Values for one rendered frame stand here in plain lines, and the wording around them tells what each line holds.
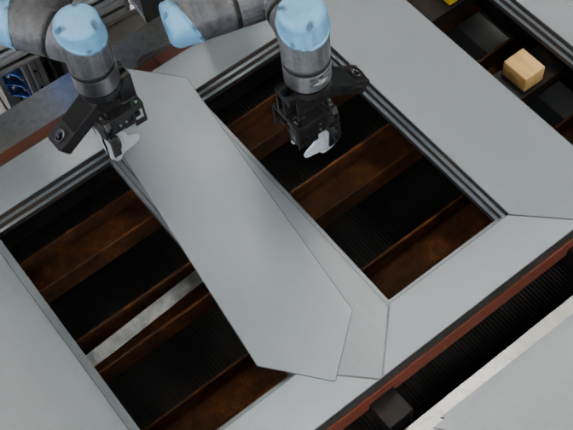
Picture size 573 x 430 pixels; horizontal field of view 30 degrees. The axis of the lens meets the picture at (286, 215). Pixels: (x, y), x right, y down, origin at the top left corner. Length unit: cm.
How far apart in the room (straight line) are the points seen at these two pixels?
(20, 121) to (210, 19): 76
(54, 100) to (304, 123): 74
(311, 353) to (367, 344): 9
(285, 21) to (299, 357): 53
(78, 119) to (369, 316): 58
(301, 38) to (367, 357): 52
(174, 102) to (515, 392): 79
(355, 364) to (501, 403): 24
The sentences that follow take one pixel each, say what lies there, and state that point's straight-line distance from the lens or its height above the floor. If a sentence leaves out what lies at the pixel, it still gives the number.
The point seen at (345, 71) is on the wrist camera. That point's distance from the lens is 174.
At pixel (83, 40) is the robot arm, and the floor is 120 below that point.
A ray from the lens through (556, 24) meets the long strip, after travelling 209.
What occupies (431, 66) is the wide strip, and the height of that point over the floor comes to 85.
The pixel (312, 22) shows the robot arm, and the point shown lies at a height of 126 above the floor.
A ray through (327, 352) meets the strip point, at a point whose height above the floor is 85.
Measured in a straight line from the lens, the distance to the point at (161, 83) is 202.
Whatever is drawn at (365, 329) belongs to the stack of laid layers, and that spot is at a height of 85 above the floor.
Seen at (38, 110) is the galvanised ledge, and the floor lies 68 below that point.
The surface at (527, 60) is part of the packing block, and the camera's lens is 207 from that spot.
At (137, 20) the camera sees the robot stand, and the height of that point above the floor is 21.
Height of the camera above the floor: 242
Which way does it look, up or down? 59 degrees down
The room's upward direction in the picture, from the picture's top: 8 degrees counter-clockwise
